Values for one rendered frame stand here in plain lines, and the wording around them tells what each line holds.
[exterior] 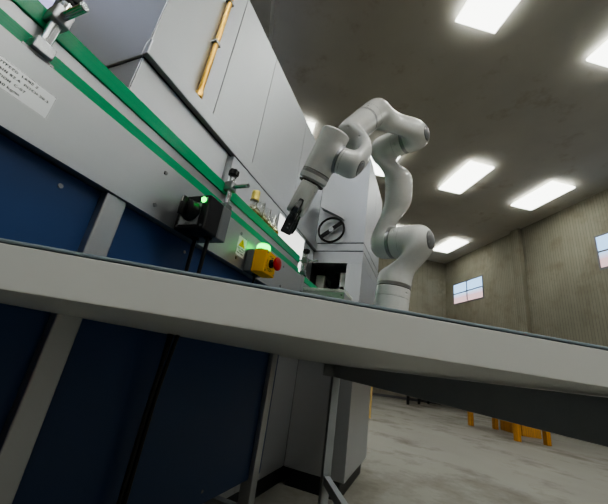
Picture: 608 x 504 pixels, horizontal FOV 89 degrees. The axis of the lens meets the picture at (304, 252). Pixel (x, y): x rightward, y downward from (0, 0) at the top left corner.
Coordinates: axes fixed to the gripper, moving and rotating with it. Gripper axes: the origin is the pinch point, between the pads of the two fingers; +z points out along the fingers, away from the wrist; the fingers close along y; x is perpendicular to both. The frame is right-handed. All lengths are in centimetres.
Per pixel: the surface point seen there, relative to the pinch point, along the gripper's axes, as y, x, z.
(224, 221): 22.6, -11.8, 3.3
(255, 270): 4.3, -2.9, 14.4
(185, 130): -20, -51, -14
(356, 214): -144, 29, -25
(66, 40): 43, -41, -14
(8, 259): 71, -10, 6
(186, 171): 19.6, -25.7, -2.8
